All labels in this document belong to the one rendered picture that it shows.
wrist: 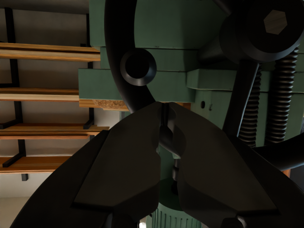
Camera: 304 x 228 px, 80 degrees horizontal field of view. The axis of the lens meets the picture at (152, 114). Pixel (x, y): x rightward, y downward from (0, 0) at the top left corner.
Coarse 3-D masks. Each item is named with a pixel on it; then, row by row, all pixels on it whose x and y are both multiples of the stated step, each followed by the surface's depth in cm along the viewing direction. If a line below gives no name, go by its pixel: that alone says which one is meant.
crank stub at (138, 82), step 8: (136, 48) 12; (128, 56) 11; (136, 56) 11; (144, 56) 11; (152, 56) 12; (120, 64) 12; (128, 64) 11; (136, 64) 11; (144, 64) 11; (152, 64) 12; (128, 72) 11; (136, 72) 11; (144, 72) 11; (152, 72) 12; (128, 80) 12; (136, 80) 12; (144, 80) 12
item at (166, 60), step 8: (104, 48) 34; (144, 48) 34; (104, 56) 35; (160, 56) 35; (168, 56) 35; (176, 56) 35; (184, 56) 34; (192, 56) 34; (104, 64) 35; (160, 64) 35; (168, 64) 35; (176, 64) 35; (184, 64) 35; (192, 64) 35; (200, 64) 35; (216, 64) 35; (224, 64) 35; (232, 64) 35; (264, 64) 35; (272, 64) 35; (296, 64) 35
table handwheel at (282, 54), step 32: (128, 0) 16; (224, 0) 16; (256, 0) 14; (288, 0) 14; (128, 32) 16; (224, 32) 18; (256, 32) 15; (288, 32) 15; (256, 64) 17; (128, 96) 17; (160, 128) 18; (224, 128) 19; (288, 160) 18
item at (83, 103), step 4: (80, 100) 52; (84, 100) 52; (88, 100) 52; (92, 100) 52; (80, 104) 52; (84, 104) 52; (88, 104) 52; (92, 104) 52; (120, 108) 52; (124, 108) 52
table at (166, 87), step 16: (80, 80) 35; (96, 80) 35; (112, 80) 35; (160, 80) 35; (176, 80) 35; (192, 80) 30; (208, 80) 26; (224, 80) 26; (80, 96) 36; (96, 96) 36; (112, 96) 36; (160, 96) 36; (176, 96) 36; (192, 96) 36
